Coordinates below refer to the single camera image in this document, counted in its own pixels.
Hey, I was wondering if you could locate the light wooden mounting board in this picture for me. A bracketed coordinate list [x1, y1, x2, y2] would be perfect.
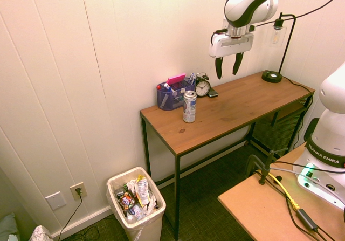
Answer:
[217, 142, 345, 241]

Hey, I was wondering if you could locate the beige wall outlet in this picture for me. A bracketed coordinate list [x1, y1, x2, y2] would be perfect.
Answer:
[70, 181, 88, 201]

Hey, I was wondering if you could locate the black alarm clock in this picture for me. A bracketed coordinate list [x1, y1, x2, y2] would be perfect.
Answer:
[195, 72, 211, 98]

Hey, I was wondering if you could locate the patterned tissue box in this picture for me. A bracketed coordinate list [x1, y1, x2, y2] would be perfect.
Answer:
[28, 224, 54, 241]

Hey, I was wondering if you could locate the silver drink can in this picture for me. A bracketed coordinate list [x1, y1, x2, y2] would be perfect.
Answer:
[182, 90, 197, 124]

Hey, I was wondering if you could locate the black desk lamp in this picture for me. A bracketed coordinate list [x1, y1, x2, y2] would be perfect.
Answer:
[261, 12, 297, 84]

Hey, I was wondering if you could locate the yellow snack wrapper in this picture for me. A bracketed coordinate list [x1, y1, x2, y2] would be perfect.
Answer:
[134, 175, 150, 208]

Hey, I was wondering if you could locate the black cable adapter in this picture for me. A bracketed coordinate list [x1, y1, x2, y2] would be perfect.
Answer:
[295, 209, 320, 232]

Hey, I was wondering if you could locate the yellow cable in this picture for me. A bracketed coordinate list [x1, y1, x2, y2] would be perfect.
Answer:
[254, 169, 301, 211]

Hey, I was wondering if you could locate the black lamp cord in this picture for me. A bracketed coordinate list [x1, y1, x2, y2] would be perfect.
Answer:
[281, 75, 316, 94]

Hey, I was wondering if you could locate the blue mesh desk organizer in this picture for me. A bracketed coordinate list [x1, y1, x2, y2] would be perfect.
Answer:
[156, 77, 197, 112]

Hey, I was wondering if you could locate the white blank wall plate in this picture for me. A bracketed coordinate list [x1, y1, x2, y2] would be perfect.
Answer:
[45, 191, 67, 211]

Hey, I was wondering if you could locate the black power cord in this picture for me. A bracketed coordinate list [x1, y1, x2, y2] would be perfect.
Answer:
[57, 188, 127, 241]

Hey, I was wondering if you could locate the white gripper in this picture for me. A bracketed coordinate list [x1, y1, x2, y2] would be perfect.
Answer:
[208, 31, 254, 80]

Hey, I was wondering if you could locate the wooden desk with black frame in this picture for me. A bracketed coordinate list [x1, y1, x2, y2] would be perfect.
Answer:
[140, 70, 316, 241]

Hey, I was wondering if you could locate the grey cable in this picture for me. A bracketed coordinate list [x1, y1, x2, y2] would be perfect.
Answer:
[269, 167, 345, 206]

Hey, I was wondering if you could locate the black metal clamp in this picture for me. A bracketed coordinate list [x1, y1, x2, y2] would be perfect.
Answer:
[244, 147, 289, 185]

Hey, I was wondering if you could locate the white plastic trash bin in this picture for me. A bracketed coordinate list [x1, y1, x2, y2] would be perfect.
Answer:
[106, 166, 167, 241]

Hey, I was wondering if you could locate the pink sticky note pad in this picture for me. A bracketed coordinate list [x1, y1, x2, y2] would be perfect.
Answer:
[167, 73, 187, 85]

